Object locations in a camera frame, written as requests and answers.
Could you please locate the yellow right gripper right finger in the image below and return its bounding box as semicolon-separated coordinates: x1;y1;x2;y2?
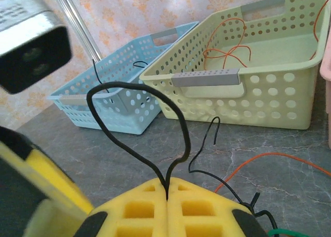
167;176;271;237

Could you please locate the thin orange cable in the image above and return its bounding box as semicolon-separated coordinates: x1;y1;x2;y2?
313;0;331;41
214;152;331;194
203;17;253;68

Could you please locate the thin black cable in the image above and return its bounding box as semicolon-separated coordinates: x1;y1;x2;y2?
86;82;191;199
92;58;149;103
188;116;279;232

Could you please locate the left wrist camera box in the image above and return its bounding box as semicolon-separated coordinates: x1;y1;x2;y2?
0;0;73;95

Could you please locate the blue perforated plastic basket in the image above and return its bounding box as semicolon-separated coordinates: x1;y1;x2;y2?
47;21;200;136

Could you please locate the aluminium frame post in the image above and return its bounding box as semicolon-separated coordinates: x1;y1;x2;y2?
50;0;102;62

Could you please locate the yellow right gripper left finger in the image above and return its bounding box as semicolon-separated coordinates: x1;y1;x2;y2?
74;176;168;237

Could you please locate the green perforated plastic basket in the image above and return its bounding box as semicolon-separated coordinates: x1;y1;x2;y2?
139;0;331;130

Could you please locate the thin green cable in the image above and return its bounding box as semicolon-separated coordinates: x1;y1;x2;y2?
267;228;307;237

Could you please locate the pink perforated plastic basket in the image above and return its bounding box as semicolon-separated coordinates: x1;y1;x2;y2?
319;57;331;149

